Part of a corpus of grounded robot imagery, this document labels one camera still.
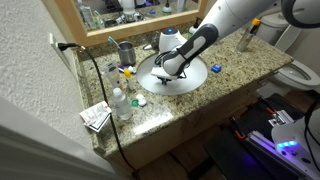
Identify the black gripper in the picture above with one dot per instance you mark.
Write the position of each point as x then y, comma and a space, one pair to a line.
164, 81

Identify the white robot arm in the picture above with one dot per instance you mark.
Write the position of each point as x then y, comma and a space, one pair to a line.
225, 17

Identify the white bottle cap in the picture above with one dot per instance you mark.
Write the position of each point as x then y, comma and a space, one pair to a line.
141, 100

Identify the green bottle cap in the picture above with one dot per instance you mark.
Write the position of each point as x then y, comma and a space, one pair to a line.
134, 103

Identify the small bottle with yellow cap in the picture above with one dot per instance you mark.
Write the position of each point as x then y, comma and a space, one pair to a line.
128, 77

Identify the chrome faucet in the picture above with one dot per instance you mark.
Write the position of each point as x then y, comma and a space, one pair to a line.
154, 44

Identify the metal toothbrush cup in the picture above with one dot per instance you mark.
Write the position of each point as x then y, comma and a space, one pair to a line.
127, 53

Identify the clear plastic bottle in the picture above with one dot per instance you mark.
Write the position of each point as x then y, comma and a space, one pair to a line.
122, 106

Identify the small blue cap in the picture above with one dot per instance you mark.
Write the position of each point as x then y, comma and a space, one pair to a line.
216, 68

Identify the wooden vanity cabinet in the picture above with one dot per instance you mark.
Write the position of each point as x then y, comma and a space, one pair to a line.
168, 121

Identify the green soap bottle black pump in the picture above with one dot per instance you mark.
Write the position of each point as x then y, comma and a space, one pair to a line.
194, 27

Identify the blue toothbrush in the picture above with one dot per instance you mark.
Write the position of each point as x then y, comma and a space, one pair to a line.
111, 40

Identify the spray bottle with yellow cap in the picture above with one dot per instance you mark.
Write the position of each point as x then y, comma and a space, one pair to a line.
248, 35

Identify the wood framed mirror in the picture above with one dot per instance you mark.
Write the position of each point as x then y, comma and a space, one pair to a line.
134, 23

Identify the white toilet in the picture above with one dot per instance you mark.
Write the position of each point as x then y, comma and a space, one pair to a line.
276, 31

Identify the wall power outlet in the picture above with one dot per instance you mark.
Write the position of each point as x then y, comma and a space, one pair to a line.
54, 44

